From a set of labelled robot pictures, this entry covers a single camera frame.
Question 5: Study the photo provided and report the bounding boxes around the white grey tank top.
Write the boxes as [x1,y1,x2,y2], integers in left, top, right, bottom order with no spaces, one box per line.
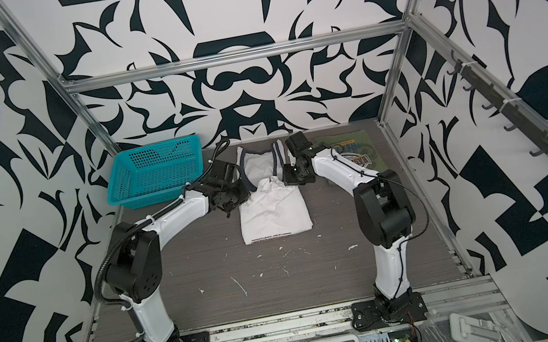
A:
[236,140,313,245]

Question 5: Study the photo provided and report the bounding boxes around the green tank top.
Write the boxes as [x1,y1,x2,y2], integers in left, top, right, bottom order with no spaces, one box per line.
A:
[316,130,388,172]

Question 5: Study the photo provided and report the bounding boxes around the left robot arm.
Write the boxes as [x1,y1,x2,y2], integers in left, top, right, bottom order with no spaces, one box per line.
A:
[95,160,249,342]

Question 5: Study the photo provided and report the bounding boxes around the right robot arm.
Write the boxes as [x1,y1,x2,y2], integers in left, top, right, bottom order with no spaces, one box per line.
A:
[283,132,416,318]

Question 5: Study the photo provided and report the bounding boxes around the teal plastic basket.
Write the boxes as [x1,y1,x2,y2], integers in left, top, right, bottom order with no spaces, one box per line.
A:
[107,135,204,210]

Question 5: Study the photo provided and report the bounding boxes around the white plastic stand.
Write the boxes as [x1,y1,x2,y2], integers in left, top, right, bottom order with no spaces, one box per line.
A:
[449,313,503,342]

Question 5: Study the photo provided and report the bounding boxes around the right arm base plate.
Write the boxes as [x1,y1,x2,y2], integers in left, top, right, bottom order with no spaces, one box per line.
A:
[351,289,428,332]

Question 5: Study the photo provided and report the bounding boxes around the grey wall hook rack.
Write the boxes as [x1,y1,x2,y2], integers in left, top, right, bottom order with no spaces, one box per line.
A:
[449,51,548,158]

